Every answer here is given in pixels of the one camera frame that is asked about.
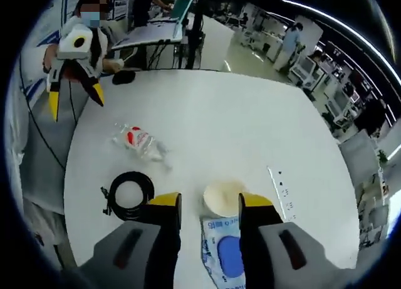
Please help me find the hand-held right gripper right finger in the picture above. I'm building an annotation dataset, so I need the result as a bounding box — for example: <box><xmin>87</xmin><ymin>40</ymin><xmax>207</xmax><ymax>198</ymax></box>
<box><xmin>238</xmin><ymin>191</ymin><xmax>333</xmax><ymax>289</ymax></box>

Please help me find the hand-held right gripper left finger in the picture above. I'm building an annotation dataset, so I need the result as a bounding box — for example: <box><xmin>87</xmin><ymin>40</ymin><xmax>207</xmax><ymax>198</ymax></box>
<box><xmin>92</xmin><ymin>191</ymin><xmax>183</xmax><ymax>289</ymax></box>

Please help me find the clear packet with blue pad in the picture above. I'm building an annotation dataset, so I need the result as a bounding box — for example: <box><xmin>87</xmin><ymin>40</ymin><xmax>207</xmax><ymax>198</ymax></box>
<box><xmin>199</xmin><ymin>215</ymin><xmax>248</xmax><ymax>289</ymax></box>

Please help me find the clear plastic water bottle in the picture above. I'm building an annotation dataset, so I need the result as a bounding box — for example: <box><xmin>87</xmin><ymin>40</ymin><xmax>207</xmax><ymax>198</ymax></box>
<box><xmin>111</xmin><ymin>122</ymin><xmax>173</xmax><ymax>169</ymax></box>

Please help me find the printed paper cup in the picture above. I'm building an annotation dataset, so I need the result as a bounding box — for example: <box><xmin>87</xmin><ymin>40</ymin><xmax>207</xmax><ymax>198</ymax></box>
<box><xmin>202</xmin><ymin>179</ymin><xmax>248</xmax><ymax>218</ymax></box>

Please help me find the person's left hand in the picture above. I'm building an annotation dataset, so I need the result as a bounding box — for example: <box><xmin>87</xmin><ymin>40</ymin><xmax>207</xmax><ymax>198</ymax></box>
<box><xmin>42</xmin><ymin>45</ymin><xmax>60</xmax><ymax>73</ymax></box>

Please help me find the small black object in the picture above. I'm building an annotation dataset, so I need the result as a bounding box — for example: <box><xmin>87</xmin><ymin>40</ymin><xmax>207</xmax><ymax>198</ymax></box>
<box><xmin>112</xmin><ymin>70</ymin><xmax>136</xmax><ymax>85</ymax></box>

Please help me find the white standing desk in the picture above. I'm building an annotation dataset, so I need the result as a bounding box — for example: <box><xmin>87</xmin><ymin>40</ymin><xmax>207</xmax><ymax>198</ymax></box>
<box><xmin>111</xmin><ymin>19</ymin><xmax>184</xmax><ymax>51</ymax></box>

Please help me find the white power strip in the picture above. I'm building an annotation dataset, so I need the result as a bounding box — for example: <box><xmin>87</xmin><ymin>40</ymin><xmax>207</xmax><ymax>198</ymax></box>
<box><xmin>266</xmin><ymin>166</ymin><xmax>297</xmax><ymax>223</ymax></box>

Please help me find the computer monitor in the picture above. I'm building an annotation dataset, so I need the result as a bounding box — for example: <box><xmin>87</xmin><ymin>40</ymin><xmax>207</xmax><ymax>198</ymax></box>
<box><xmin>171</xmin><ymin>0</ymin><xmax>201</xmax><ymax>41</ymax></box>

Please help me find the white table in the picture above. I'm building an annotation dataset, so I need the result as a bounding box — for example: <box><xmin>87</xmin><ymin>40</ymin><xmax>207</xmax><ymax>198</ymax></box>
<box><xmin>62</xmin><ymin>68</ymin><xmax>360</xmax><ymax>289</ymax></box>

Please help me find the white chair back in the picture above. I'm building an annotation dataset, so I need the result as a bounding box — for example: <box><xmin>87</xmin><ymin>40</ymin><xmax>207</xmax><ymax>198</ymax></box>
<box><xmin>338</xmin><ymin>130</ymin><xmax>382</xmax><ymax>189</ymax></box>

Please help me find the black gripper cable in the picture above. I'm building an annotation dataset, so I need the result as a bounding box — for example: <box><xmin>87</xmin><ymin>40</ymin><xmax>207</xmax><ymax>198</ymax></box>
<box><xmin>18</xmin><ymin>56</ymin><xmax>78</xmax><ymax>171</ymax></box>

